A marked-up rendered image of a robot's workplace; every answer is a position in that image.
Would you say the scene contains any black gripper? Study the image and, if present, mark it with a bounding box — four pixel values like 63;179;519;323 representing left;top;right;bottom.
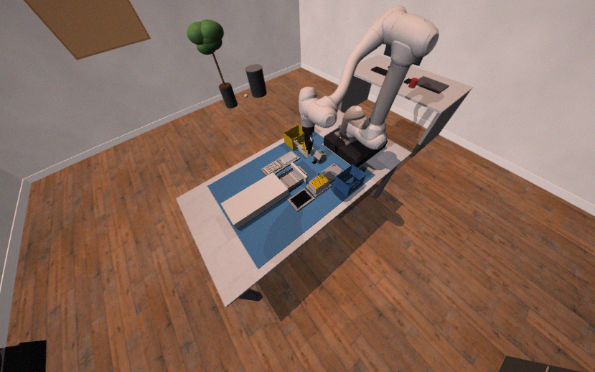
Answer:
302;126;314;158

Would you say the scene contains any dark blue bench mat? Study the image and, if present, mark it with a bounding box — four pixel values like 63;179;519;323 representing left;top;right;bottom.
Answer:
208;131;375;269

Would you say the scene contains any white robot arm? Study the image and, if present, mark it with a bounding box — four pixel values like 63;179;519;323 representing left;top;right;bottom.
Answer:
299;5;439;149

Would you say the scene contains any yellow open-top bin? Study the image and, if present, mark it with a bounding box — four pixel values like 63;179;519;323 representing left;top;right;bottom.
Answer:
284;125;305;150

